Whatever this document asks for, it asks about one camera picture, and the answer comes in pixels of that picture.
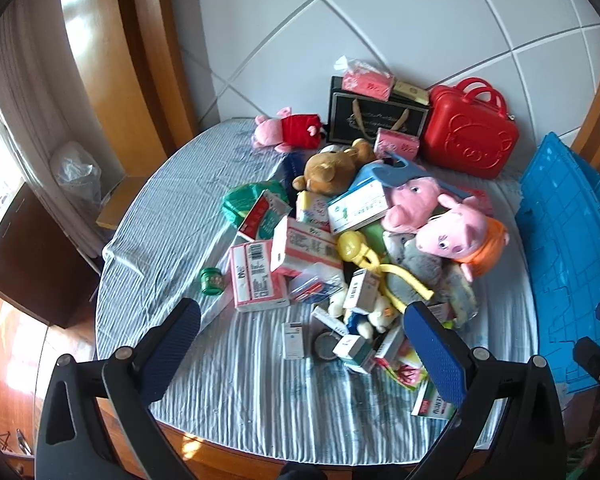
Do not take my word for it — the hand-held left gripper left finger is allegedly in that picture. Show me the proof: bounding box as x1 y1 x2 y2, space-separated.
34 297 203 480

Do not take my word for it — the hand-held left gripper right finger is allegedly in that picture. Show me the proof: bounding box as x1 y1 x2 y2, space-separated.
402 301 568 480

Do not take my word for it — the green orange medicine box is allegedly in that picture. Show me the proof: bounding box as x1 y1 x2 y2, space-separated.
411 379 457 418

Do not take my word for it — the white teal box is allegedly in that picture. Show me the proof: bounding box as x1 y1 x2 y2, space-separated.
332 334 381 375

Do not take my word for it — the blue plastic crate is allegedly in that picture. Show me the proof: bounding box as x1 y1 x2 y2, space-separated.
515 132 600 396

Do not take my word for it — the large white barcode box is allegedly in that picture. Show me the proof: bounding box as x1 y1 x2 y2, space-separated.
229 239 291 312

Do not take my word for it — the lime green packet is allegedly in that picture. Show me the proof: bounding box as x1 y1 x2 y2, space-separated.
385 355 428 391

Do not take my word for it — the white pink medicine box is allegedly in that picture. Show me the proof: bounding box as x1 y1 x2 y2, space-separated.
375 325 406 371

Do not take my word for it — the small green jar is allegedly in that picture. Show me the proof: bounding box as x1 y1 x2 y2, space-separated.
199 267 224 295

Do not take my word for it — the small white plush toy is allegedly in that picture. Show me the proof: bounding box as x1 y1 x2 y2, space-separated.
327 290 401 338

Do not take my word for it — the grey plush toy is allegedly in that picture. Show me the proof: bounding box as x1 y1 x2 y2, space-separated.
382 232 473 311

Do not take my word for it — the tape roll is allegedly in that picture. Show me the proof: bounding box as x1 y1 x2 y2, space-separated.
312 331 341 362

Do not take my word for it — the small white blue box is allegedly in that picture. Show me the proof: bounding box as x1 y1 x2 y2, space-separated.
282 321 306 361

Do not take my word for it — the pig plush in orange dress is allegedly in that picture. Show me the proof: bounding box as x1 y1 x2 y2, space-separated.
415 194 510 281

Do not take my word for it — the blue striped bed sheet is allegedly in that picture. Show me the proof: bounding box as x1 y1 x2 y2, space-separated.
95 117 541 466

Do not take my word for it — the yellow rubber toy figure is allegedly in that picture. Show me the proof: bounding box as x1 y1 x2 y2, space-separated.
336 231 436 306

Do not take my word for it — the clear plastic packet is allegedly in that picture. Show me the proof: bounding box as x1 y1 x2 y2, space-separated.
288 262 348 303

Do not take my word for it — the wooden bedside table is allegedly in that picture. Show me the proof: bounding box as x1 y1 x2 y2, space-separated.
96 175 148 231

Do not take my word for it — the green foil bag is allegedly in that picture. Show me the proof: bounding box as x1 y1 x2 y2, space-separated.
221 183 286 226

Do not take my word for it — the red green white box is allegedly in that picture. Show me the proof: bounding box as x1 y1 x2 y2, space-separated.
237 190 293 241

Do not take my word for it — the white pink large box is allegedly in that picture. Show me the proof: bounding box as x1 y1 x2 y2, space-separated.
271 215 344 277

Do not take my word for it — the light pink pig plush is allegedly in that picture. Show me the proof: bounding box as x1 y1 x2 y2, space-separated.
382 176 443 233

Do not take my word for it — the pink tissue pack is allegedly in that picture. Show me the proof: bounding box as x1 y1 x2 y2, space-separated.
334 55 396 101
452 185 493 216
374 127 421 161

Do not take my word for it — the dark wooden cabinet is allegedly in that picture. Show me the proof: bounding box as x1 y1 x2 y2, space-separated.
0 182 103 331

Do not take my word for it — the yellow pink box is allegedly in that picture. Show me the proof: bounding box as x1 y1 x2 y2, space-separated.
296 191 333 231

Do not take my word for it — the blue clothes hanger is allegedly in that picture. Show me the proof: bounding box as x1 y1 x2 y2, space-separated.
350 151 473 201

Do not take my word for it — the clear plastic bag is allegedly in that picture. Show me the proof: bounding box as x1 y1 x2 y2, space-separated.
50 141 103 206

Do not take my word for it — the brown bear plush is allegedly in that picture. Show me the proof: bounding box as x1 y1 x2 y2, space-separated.
292 139 376 196

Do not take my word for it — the red bear-face suitcase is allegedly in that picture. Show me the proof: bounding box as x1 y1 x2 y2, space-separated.
420 77 521 181

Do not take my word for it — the pig plush in red clothes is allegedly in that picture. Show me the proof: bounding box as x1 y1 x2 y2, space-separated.
251 106 327 153

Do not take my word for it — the black gift bag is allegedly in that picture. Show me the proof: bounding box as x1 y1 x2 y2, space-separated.
326 76 431 148

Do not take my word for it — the gold flat box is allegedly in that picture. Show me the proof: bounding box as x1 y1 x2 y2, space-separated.
391 80 431 106

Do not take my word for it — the sheer curtain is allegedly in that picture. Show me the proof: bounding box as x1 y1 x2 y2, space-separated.
0 0 111 261

